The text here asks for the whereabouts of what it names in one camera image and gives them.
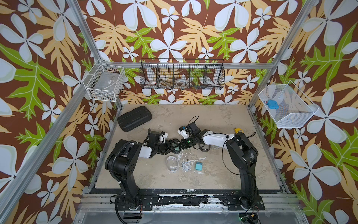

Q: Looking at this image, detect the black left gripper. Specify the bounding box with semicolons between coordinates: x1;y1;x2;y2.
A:
155;139;179;154

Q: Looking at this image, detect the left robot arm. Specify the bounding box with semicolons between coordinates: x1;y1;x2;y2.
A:
105;129;172;209

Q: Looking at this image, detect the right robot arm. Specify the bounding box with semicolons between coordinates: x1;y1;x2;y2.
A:
178;127;260;209

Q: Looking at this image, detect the teal charger plug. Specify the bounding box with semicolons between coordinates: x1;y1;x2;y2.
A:
195;162;203;171

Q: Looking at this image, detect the black ribbed hard case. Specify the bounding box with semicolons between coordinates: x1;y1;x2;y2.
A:
117;106;152;132

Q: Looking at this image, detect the blue object in basket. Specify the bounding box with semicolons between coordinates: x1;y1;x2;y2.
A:
266;100;279;110

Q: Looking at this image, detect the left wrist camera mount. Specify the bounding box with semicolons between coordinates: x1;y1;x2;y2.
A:
158;132;168;144

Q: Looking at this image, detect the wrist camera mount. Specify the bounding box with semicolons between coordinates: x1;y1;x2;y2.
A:
178;122;201;139
158;132;168;144

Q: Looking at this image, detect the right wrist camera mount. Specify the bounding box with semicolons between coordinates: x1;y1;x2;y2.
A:
178;122;201;139

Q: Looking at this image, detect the black wire basket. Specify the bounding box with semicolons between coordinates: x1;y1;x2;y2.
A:
139;58;225;90

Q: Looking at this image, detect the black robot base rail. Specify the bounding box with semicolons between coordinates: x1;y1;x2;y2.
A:
110;189;265;211

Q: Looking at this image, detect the white wire basket left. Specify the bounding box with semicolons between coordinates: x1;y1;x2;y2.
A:
84;61;126;102

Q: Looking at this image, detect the white wire basket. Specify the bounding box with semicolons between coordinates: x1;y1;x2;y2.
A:
259;81;319;129
84;61;126;102

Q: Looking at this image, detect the white wire basket right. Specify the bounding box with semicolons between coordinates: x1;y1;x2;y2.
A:
259;81;319;129

